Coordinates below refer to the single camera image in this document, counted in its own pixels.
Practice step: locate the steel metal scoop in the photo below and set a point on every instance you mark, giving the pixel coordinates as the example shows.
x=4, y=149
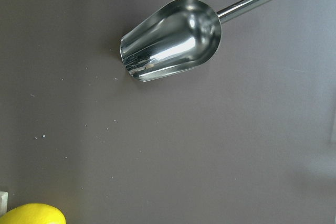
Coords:
x=178, y=37

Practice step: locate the whole yellow lemon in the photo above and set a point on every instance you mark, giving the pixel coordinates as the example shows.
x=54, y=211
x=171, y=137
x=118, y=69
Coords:
x=34, y=213

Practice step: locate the wooden cutting board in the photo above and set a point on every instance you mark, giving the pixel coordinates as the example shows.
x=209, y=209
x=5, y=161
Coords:
x=3, y=202

